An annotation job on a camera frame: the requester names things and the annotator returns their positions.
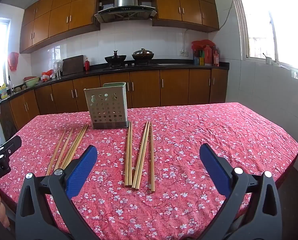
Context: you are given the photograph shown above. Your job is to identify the wok with glass lid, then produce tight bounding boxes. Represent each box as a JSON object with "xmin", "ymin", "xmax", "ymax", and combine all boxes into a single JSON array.
[{"xmin": 131, "ymin": 48, "xmax": 155, "ymax": 61}]

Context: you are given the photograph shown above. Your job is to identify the red white plastic bag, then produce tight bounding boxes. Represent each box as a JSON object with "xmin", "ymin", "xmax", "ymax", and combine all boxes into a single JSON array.
[{"xmin": 41, "ymin": 69, "xmax": 56, "ymax": 82}]

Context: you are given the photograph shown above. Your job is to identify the large red condiment bottle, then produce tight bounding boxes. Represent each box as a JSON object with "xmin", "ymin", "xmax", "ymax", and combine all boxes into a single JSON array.
[{"xmin": 203, "ymin": 45, "xmax": 213, "ymax": 66}]

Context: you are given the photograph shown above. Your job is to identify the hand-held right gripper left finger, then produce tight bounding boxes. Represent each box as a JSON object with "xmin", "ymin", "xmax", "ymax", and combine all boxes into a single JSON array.
[{"xmin": 15, "ymin": 145, "xmax": 99, "ymax": 240}]

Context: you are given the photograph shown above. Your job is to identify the black wok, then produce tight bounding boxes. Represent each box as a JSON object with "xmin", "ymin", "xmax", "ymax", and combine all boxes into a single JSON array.
[{"xmin": 104, "ymin": 51, "xmax": 127, "ymax": 68}]

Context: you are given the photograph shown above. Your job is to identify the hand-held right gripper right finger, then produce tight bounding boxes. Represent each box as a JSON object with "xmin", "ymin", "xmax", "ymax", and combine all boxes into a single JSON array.
[{"xmin": 199, "ymin": 144, "xmax": 283, "ymax": 240}]

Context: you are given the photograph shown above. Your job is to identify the wooden upper wall cabinets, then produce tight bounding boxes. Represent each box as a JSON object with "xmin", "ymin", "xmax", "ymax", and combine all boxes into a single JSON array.
[
  {"xmin": 152, "ymin": 0, "xmax": 220, "ymax": 33},
  {"xmin": 20, "ymin": 0, "xmax": 156, "ymax": 54}
]

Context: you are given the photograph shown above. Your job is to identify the white wall cable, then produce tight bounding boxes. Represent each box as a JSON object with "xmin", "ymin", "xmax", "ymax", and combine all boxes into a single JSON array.
[{"xmin": 182, "ymin": 28, "xmax": 189, "ymax": 53}]

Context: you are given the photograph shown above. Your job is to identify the wooden lower kitchen cabinets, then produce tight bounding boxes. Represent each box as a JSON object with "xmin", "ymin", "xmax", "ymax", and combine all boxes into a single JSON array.
[{"xmin": 0, "ymin": 68, "xmax": 229, "ymax": 140}]

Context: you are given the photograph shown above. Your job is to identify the steel range hood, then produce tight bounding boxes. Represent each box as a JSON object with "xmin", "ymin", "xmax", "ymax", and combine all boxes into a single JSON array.
[{"xmin": 94, "ymin": 0, "xmax": 157, "ymax": 23}]

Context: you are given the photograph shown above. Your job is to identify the perforated metal utensil holder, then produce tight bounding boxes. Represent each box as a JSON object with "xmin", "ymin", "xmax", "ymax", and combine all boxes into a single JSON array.
[{"xmin": 83, "ymin": 82, "xmax": 130, "ymax": 130}]

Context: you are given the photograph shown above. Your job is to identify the green basin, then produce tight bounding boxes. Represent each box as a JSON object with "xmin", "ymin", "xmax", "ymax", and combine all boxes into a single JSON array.
[{"xmin": 24, "ymin": 76, "xmax": 41, "ymax": 88}]

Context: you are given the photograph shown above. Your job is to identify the steel cups and jars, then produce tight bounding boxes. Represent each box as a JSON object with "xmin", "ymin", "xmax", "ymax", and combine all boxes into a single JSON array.
[{"xmin": 53, "ymin": 60, "xmax": 64, "ymax": 77}]

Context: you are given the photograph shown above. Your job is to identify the black kitchen countertop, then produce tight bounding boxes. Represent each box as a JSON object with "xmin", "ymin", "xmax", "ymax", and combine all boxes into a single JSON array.
[{"xmin": 0, "ymin": 62, "xmax": 230, "ymax": 104}]

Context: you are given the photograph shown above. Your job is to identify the black gas stove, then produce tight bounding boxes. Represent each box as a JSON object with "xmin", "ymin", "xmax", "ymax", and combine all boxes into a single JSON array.
[{"xmin": 103, "ymin": 62, "xmax": 159, "ymax": 71}]

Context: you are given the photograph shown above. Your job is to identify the yellow detergent bottle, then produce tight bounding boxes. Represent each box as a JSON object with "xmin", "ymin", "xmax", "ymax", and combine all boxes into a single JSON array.
[{"xmin": 0, "ymin": 83, "xmax": 9, "ymax": 99}]

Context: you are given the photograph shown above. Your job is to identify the dark wooden cutting board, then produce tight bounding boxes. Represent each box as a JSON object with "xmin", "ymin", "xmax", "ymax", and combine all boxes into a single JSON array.
[{"xmin": 62, "ymin": 55, "xmax": 84, "ymax": 76}]

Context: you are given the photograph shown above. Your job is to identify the wooden chopstick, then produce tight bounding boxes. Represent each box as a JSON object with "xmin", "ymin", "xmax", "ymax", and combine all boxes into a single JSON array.
[
  {"xmin": 135, "ymin": 122, "xmax": 151, "ymax": 190},
  {"xmin": 60, "ymin": 125, "xmax": 85, "ymax": 169},
  {"xmin": 63, "ymin": 125, "xmax": 87, "ymax": 168},
  {"xmin": 128, "ymin": 121, "xmax": 133, "ymax": 188},
  {"xmin": 132, "ymin": 121, "xmax": 149, "ymax": 189},
  {"xmin": 124, "ymin": 121, "xmax": 131, "ymax": 188},
  {"xmin": 54, "ymin": 127, "xmax": 75, "ymax": 172},
  {"xmin": 150, "ymin": 121, "xmax": 155, "ymax": 193},
  {"xmin": 69, "ymin": 124, "xmax": 90, "ymax": 162},
  {"xmin": 46, "ymin": 129, "xmax": 67, "ymax": 176}
]

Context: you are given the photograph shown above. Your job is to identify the red floral tablecloth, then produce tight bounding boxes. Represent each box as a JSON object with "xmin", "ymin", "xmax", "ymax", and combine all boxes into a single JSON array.
[{"xmin": 0, "ymin": 102, "xmax": 298, "ymax": 240}]

